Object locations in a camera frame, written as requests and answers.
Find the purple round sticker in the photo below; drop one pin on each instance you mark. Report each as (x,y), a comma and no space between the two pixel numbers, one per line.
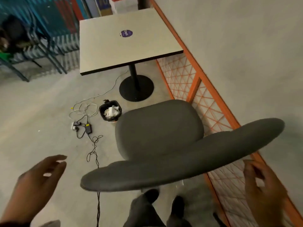
(126,33)

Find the blue metal barrier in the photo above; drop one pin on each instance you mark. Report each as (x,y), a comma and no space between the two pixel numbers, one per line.
(47,21)

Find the grey upholstered chair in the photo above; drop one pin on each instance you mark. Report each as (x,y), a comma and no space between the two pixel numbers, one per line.
(161,130)

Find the black trash bin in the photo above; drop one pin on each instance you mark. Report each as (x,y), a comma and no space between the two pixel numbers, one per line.
(102,111)

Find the white table black pedestal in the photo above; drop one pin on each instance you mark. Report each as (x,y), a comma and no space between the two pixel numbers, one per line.
(146,47)

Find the person's left hand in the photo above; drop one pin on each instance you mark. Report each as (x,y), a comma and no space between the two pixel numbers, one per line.
(33,186)

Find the person's right hand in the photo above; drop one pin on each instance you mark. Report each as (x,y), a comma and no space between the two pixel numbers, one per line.
(267,200)

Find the clump of shredded paper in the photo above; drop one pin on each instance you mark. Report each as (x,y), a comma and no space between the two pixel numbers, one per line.
(111,112)

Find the dark pillar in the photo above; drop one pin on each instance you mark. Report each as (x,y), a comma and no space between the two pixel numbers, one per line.
(144,2)

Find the white power plug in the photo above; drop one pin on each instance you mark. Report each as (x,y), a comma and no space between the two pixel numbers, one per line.
(75,126)

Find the black power adapter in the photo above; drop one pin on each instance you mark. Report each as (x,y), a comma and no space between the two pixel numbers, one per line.
(88,128)

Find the orange mesh fence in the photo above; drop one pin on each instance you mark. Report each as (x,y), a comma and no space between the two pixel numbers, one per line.
(213,96)

